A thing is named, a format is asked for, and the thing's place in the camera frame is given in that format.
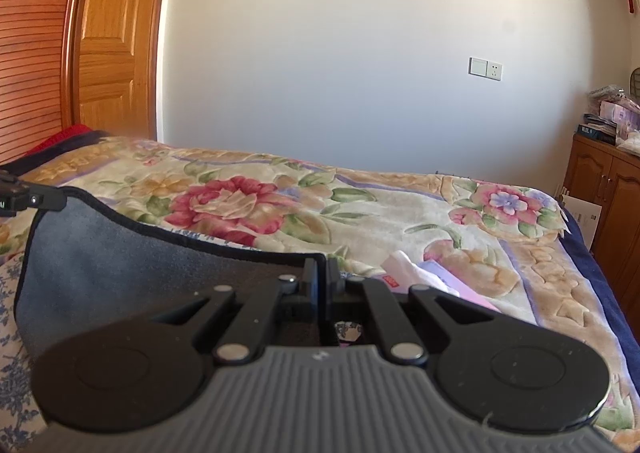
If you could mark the white cardboard sheet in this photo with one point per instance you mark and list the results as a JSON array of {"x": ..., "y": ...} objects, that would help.
[{"x": 582, "y": 218}]

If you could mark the grey-blue towel with dark edging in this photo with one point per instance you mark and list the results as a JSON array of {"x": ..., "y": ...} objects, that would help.
[{"x": 125, "y": 258}]

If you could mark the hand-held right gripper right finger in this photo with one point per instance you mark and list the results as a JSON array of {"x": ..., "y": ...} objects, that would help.
[{"x": 333, "y": 285}]

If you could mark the blue and white floral sheet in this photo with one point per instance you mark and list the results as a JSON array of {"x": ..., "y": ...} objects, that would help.
[{"x": 12, "y": 363}]

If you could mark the fan grille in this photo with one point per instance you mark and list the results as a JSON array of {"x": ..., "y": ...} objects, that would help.
[{"x": 635, "y": 83}]

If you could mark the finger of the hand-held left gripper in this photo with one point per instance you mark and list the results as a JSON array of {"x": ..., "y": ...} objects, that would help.
[{"x": 46, "y": 200}]

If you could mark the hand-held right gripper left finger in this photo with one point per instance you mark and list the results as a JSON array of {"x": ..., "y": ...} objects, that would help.
[{"x": 311, "y": 285}]

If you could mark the red cloth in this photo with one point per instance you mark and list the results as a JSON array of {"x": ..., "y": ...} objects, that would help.
[{"x": 67, "y": 135}]

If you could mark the white wall switch and socket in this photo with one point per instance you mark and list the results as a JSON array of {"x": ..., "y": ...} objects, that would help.
[{"x": 485, "y": 68}]

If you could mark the wooden cabinet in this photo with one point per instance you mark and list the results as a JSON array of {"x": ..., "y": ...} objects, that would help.
[{"x": 607, "y": 193}]

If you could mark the purple box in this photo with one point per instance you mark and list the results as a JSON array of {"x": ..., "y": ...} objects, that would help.
[{"x": 620, "y": 113}]

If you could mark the panelled wooden door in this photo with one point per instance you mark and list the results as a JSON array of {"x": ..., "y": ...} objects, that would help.
[{"x": 117, "y": 33}]

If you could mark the louvered wooden wardrobe door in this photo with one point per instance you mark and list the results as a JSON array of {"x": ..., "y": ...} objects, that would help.
[{"x": 30, "y": 43}]

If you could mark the clear plastic bag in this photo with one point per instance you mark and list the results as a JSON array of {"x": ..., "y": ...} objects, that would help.
[{"x": 607, "y": 95}]

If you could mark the pink paper packet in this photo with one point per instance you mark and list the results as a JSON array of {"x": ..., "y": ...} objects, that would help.
[{"x": 467, "y": 290}]

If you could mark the floral plush blanket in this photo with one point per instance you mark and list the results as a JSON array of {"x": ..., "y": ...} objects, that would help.
[{"x": 380, "y": 213}]

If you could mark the stack of dark books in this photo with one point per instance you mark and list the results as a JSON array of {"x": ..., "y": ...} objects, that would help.
[{"x": 597, "y": 129}]

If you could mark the white plastic bag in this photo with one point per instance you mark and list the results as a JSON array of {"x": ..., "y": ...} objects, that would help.
[{"x": 417, "y": 270}]

